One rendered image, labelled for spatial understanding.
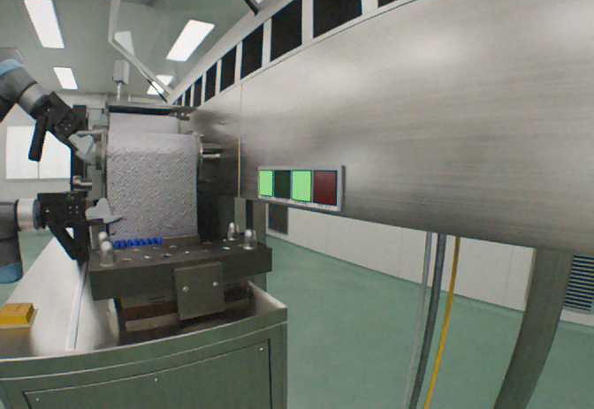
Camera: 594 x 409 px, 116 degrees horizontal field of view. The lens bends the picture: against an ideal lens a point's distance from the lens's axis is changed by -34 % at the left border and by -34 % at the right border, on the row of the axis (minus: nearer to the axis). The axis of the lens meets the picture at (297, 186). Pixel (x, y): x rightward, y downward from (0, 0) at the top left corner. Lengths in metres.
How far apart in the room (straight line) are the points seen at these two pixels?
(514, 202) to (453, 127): 0.11
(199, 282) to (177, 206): 0.25
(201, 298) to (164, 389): 0.21
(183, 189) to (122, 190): 0.16
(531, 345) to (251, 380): 0.58
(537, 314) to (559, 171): 0.26
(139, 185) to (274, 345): 0.51
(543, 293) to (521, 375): 0.15
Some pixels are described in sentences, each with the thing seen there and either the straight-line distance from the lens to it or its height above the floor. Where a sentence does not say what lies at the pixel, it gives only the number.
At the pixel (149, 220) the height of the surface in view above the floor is 1.08.
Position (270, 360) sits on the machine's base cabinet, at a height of 0.76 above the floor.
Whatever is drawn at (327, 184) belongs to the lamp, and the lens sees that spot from 0.44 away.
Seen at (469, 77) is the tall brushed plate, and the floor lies 1.32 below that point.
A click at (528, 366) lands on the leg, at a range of 0.55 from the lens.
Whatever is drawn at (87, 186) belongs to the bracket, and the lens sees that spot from 0.83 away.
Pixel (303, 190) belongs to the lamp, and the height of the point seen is 1.18.
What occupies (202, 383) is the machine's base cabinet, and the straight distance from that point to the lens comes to 0.67.
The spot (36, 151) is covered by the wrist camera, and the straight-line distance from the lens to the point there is 0.80.
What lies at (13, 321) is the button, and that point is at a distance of 0.72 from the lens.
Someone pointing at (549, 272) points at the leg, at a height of 1.07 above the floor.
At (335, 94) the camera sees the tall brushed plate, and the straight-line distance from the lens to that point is 0.45.
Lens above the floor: 1.21
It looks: 3 degrees down
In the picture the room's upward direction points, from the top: 1 degrees clockwise
